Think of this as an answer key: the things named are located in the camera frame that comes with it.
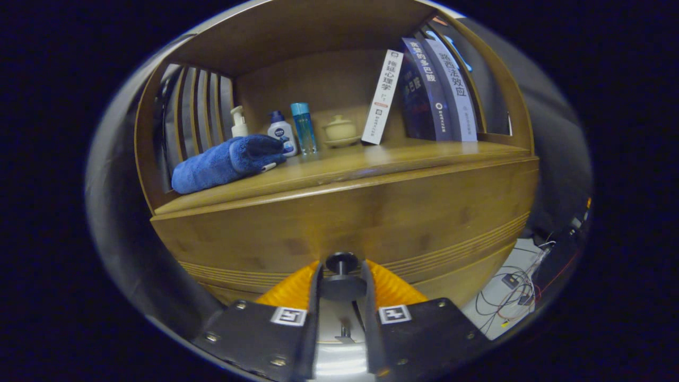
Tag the black drawer knob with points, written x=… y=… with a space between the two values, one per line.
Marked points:
x=342 y=276

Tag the white book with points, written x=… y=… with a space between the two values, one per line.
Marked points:
x=382 y=98

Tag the pale lilac book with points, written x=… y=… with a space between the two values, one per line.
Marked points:
x=456 y=90

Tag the wooden countertop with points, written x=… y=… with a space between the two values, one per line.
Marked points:
x=398 y=159

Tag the beige lidded teacup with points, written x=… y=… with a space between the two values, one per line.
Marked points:
x=339 y=130

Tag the white pump bottle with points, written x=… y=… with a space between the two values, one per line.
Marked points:
x=238 y=123

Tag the white bottle with blue cap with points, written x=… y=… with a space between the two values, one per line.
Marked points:
x=281 y=132

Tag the dark blue book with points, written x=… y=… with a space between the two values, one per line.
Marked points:
x=424 y=90

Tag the clear blue bottle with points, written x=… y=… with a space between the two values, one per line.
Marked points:
x=304 y=127

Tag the wooden drawer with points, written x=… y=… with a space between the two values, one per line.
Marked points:
x=371 y=212

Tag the blue folded towel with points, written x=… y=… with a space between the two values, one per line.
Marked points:
x=223 y=162

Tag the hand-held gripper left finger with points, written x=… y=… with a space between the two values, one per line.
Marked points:
x=315 y=313

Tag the wooden cabinet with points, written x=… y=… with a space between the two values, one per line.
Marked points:
x=318 y=79

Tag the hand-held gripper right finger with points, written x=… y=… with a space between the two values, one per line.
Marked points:
x=370 y=318

